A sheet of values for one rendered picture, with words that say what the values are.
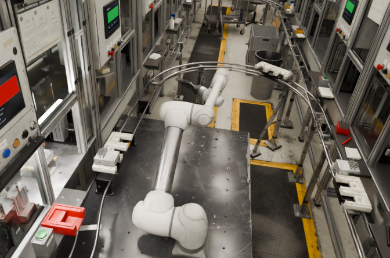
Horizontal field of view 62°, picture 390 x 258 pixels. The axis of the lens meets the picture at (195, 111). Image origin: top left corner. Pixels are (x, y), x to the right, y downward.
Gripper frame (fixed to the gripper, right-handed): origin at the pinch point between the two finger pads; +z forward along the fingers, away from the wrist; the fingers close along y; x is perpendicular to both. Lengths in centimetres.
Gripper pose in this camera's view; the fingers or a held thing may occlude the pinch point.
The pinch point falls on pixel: (179, 79)
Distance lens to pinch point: 261.1
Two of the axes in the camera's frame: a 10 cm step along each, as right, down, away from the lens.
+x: 5.9, -7.6, 2.7
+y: 1.8, 4.5, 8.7
